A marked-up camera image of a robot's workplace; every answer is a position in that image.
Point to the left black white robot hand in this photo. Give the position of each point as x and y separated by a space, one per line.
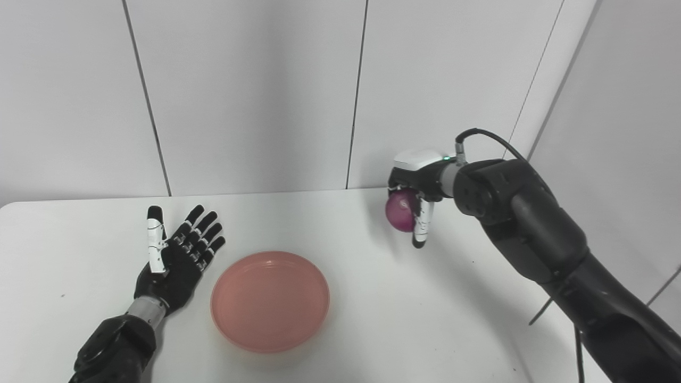
178 258

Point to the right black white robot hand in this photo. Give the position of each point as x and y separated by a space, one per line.
420 183

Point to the purple red onion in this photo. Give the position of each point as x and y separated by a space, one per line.
401 210

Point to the pink round plate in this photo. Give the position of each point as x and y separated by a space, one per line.
270 301

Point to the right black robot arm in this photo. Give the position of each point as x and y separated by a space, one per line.
558 250

